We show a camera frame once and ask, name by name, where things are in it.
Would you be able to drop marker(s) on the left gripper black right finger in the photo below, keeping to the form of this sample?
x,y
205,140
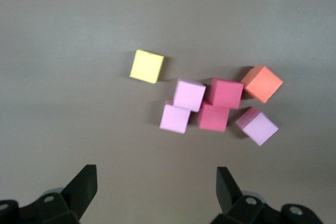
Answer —
x,y
236,205

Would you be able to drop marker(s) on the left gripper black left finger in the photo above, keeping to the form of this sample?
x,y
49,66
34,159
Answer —
x,y
76,195

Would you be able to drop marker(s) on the pink foam cube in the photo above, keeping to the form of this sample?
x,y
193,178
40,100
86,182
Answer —
x,y
258,128
173,118
189,95

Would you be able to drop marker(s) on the red foam cube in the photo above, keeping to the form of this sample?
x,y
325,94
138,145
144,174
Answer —
x,y
212,117
227,93

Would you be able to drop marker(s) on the orange foam cube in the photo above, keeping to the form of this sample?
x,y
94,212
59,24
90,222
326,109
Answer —
x,y
262,83

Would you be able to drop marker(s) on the table cover sheet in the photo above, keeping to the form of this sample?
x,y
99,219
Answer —
x,y
78,77

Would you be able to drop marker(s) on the yellow foam cube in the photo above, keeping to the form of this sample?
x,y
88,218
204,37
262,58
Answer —
x,y
147,68

